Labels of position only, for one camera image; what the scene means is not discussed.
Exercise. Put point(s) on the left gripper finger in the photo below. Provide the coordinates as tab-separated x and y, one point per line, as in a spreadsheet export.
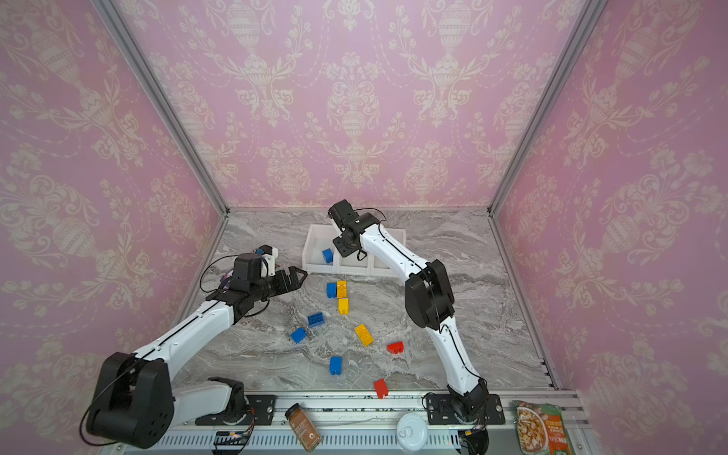
294	272
293	283

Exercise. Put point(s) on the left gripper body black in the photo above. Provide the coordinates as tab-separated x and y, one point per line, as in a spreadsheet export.
265	288

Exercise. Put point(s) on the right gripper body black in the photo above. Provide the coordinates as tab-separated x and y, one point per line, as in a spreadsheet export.
344	245

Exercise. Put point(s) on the red lego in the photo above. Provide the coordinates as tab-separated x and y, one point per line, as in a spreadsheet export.
396	348

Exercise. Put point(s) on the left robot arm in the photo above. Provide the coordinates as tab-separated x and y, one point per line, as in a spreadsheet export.
135	403

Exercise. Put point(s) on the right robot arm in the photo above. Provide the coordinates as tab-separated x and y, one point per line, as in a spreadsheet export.
429	302

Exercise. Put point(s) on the purple snack bag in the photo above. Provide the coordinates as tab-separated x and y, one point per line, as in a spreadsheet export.
224	281

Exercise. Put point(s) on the blue lego beside yellow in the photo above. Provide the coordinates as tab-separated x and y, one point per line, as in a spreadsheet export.
331	290

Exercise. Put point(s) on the yellow long lego upright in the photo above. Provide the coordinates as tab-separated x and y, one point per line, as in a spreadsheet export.
342	290

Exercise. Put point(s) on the blue studded lego centre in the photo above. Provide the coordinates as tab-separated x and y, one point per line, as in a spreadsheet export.
316	320

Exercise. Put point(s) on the yellow square lego centre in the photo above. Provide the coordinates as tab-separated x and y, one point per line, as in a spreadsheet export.
344	306

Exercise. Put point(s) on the yellow long lego lower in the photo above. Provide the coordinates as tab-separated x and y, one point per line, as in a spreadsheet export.
364	335

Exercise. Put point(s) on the blue lego bottom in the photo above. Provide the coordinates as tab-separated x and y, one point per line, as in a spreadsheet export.
335	365

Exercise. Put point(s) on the red lego table edge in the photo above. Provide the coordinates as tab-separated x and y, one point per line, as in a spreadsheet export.
381	388

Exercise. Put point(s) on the small circuit board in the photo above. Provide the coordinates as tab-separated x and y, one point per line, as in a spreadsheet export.
231	439

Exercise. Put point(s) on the brown spice jar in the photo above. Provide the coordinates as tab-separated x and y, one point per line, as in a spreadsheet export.
303	428

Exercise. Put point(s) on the white round lid cup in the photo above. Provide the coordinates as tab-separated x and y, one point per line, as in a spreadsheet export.
411	433

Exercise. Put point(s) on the green noodle packet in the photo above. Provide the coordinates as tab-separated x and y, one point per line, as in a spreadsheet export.
541	429

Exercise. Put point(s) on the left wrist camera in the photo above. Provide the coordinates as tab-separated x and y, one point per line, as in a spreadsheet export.
269	256

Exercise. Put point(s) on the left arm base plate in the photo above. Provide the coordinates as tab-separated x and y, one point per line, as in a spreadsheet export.
258	409

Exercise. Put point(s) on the aluminium front rail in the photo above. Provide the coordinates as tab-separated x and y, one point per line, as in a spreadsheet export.
358	422

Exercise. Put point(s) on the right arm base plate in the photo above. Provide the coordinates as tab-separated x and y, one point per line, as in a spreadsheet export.
444	409

